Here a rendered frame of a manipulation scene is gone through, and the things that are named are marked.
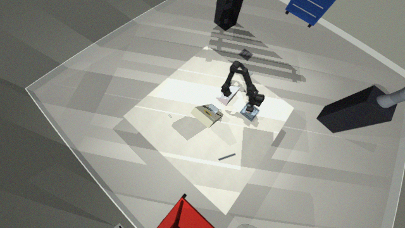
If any beige flat panel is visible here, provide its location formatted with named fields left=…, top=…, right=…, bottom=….
left=191, top=104, right=223, bottom=128

